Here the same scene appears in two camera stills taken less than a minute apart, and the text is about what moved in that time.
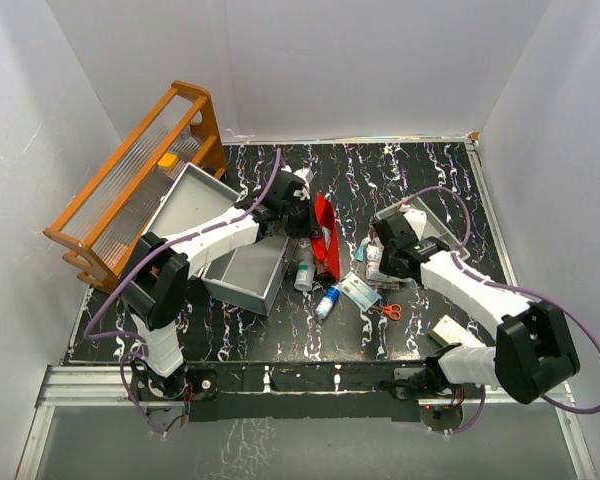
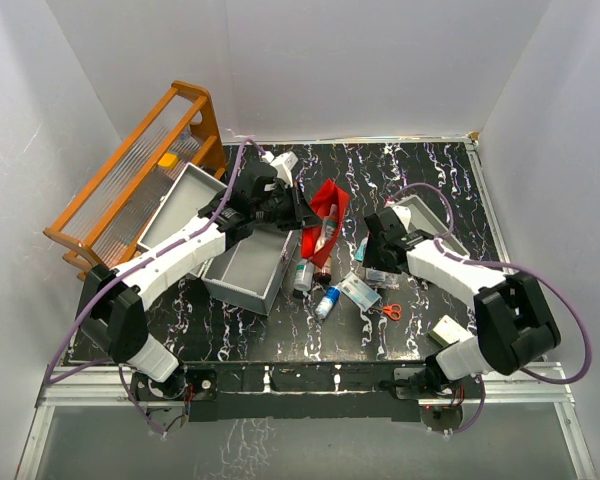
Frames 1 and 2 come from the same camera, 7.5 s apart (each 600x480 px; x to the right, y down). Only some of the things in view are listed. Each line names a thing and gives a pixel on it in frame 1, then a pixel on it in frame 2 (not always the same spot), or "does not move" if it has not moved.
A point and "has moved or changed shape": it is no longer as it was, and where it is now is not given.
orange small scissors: (393, 311) does not move
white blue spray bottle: (323, 309) does not move
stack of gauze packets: (374, 277) does not move
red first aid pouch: (325, 241) has moved or changed shape
